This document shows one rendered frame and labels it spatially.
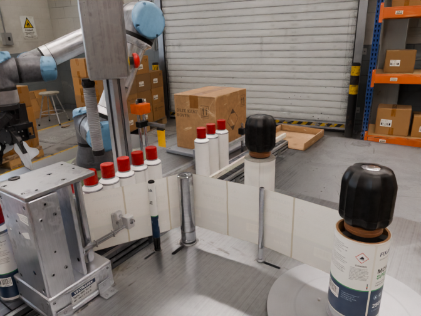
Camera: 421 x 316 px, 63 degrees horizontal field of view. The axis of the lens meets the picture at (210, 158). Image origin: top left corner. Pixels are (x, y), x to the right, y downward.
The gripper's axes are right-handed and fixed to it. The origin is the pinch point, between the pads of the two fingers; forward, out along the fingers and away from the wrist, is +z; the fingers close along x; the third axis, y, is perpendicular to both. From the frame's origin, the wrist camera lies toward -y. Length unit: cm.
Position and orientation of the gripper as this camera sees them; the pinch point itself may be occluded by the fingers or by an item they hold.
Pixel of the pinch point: (14, 168)
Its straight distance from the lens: 124.8
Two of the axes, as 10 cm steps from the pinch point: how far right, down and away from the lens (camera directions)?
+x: -9.0, -1.2, 4.1
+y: 4.3, -3.0, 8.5
